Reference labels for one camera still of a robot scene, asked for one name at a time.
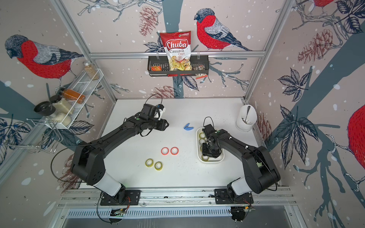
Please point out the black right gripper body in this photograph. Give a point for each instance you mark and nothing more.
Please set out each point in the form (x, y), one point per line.
(207, 150)

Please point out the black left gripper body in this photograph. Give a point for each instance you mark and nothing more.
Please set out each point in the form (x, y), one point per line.
(159, 124)

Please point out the yellow tape roll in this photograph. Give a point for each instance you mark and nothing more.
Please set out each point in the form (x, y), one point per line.
(202, 141)
(202, 136)
(204, 158)
(158, 165)
(149, 162)

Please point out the yellow tape roll front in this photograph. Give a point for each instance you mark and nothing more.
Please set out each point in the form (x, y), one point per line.
(202, 141)

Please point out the red tape roll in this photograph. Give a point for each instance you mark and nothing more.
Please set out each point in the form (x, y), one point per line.
(174, 151)
(165, 151)

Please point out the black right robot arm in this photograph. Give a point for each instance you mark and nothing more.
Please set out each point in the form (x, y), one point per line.
(260, 171)

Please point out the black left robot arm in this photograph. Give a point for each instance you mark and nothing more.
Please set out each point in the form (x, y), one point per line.
(89, 159)

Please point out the white storage box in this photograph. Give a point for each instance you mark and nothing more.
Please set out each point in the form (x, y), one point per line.
(199, 151)

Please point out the blue tape cutter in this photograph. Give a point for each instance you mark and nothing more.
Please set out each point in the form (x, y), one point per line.
(187, 127)

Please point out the white utensil holder cup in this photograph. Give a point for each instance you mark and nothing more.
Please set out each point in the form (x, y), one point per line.
(252, 118)

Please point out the metal spoon in cup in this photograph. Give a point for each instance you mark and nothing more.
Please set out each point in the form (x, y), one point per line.
(247, 114)

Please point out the Chuba cassava chips bag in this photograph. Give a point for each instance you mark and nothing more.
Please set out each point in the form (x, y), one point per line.
(177, 46)

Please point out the glass grain spice jar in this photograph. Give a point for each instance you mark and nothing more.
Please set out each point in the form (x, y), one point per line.
(91, 70)

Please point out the orange spice bottle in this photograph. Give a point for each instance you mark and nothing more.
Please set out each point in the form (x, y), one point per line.
(73, 96)

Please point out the black lid spice jar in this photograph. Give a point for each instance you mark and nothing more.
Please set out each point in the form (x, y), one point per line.
(45, 108)

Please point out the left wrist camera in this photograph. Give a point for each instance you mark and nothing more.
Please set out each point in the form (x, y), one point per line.
(153, 111)

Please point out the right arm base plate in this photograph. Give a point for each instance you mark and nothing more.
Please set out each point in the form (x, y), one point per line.
(227, 196)

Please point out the black wire wall basket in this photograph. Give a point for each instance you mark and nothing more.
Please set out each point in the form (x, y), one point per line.
(163, 67)

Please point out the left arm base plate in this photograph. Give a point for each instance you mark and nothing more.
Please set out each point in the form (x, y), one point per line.
(124, 197)

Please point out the aluminium front rail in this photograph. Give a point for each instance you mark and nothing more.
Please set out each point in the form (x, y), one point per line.
(174, 197)

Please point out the white wire spice rack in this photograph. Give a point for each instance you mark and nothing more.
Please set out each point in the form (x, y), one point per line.
(62, 109)

